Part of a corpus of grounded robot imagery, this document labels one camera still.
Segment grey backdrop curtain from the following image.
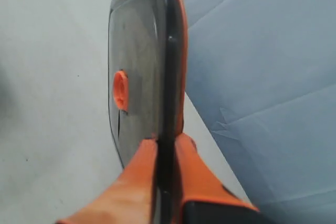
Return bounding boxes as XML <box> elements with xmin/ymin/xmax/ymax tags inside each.
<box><xmin>185</xmin><ymin>0</ymin><xmax>335</xmax><ymax>223</ymax></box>

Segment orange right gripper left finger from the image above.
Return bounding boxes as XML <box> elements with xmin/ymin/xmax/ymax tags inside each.
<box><xmin>56</xmin><ymin>139</ymin><xmax>158</xmax><ymax>224</ymax></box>

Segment dark transparent lunch box lid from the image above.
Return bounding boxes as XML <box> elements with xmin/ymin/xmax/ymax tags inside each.
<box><xmin>108</xmin><ymin>0</ymin><xmax>188</xmax><ymax>175</ymax></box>

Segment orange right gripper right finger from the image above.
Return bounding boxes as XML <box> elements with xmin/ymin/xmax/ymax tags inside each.
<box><xmin>174</xmin><ymin>133</ymin><xmax>260</xmax><ymax>223</ymax></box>

